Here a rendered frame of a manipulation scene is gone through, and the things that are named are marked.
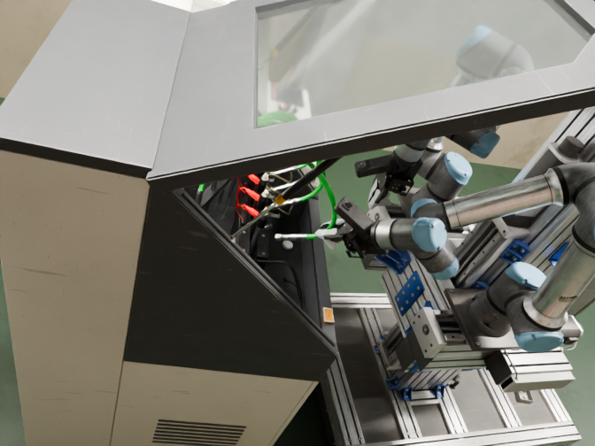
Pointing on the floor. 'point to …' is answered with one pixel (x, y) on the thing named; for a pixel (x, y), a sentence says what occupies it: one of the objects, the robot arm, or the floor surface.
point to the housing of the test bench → (81, 205)
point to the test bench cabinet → (203, 406)
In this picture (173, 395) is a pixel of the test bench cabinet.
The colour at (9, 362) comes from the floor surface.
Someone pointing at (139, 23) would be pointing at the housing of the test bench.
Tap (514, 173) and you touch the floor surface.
